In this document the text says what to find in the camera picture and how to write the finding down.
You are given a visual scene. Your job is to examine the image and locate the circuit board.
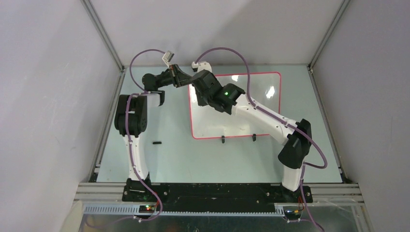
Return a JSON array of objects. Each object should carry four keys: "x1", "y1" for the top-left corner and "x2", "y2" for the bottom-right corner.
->
[
  {"x1": 138, "y1": 205, "x2": 156, "y2": 214},
  {"x1": 284, "y1": 210, "x2": 302, "y2": 221}
]

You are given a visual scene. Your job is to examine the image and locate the wire whiteboard stand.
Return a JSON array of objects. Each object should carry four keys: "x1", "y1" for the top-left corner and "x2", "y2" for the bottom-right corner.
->
[{"x1": 220, "y1": 133, "x2": 257, "y2": 144}]

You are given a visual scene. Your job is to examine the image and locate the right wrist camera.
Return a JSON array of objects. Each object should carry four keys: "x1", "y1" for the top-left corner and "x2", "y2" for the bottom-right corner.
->
[{"x1": 191, "y1": 61, "x2": 213, "y2": 73}]

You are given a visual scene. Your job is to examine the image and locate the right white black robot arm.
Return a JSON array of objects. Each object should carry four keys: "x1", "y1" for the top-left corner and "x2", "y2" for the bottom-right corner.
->
[{"x1": 189, "y1": 70, "x2": 311, "y2": 202}]

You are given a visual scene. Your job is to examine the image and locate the purple cable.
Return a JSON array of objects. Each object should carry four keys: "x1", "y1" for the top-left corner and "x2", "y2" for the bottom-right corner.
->
[
  {"x1": 125, "y1": 48, "x2": 167, "y2": 232},
  {"x1": 194, "y1": 47, "x2": 329, "y2": 232}
]

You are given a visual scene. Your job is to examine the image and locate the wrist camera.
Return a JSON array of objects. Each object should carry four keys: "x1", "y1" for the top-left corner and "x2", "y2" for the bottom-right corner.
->
[
  {"x1": 191, "y1": 61, "x2": 213, "y2": 73},
  {"x1": 162, "y1": 51, "x2": 175, "y2": 67}
]

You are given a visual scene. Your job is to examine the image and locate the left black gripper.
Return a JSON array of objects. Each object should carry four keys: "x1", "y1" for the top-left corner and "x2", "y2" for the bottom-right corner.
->
[{"x1": 156, "y1": 64, "x2": 191, "y2": 88}]

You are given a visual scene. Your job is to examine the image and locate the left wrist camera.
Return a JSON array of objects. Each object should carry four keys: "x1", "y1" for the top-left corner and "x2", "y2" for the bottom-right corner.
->
[{"x1": 162, "y1": 51, "x2": 175, "y2": 67}]

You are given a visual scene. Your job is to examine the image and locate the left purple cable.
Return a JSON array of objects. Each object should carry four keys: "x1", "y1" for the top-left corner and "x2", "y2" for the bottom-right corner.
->
[{"x1": 125, "y1": 48, "x2": 167, "y2": 232}]

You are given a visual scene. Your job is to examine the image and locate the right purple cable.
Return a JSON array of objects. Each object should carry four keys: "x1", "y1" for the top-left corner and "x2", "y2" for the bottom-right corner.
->
[{"x1": 194, "y1": 47, "x2": 329, "y2": 232}]

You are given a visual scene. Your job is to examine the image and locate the aluminium frame profile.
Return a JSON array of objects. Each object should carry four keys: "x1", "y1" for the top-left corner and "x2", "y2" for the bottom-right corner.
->
[{"x1": 73, "y1": 182, "x2": 126, "y2": 204}]

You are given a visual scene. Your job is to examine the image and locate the white object at corner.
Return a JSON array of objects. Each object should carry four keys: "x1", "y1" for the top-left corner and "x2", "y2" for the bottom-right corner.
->
[{"x1": 60, "y1": 201, "x2": 84, "y2": 232}]

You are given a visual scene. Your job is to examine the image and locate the pink framed whiteboard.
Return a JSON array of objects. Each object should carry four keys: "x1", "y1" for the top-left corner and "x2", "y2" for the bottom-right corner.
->
[{"x1": 188, "y1": 72, "x2": 282, "y2": 139}]

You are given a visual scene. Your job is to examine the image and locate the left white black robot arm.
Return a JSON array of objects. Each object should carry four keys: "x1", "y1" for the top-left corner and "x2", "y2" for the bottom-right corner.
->
[{"x1": 114, "y1": 64, "x2": 192, "y2": 183}]

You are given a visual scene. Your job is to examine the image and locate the left circuit board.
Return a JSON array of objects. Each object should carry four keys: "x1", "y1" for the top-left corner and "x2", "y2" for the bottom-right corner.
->
[{"x1": 138, "y1": 205, "x2": 156, "y2": 214}]

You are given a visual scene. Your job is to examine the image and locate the right circuit board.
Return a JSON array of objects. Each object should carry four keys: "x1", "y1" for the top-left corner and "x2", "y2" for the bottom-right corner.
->
[{"x1": 284, "y1": 210, "x2": 302, "y2": 221}]

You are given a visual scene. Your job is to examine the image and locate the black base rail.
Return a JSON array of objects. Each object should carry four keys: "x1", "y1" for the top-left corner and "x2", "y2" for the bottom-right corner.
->
[{"x1": 122, "y1": 180, "x2": 313, "y2": 213}]

